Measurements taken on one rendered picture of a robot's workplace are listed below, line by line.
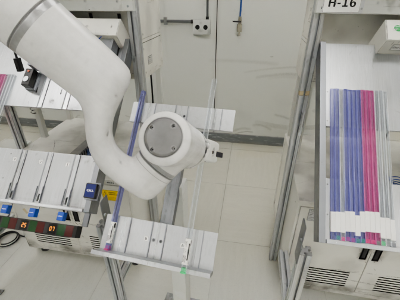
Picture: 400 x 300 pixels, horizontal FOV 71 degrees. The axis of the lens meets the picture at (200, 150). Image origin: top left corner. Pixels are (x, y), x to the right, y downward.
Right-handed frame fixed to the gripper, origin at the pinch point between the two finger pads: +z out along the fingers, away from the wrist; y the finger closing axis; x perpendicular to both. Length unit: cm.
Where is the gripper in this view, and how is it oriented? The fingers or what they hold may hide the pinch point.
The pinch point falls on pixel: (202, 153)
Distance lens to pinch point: 72.5
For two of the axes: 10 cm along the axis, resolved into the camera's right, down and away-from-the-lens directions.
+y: -9.7, -1.1, 2.1
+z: 2.0, 0.9, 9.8
